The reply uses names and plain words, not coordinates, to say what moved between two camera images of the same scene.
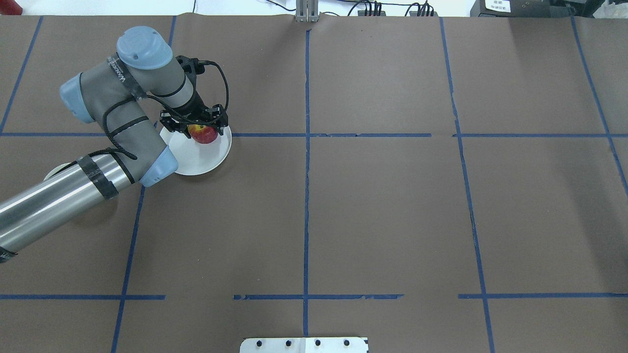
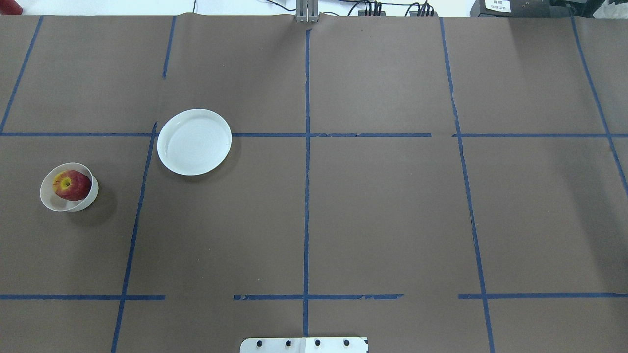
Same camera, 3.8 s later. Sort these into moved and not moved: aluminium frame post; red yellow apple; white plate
Moved: red yellow apple
Not moved: aluminium frame post; white plate
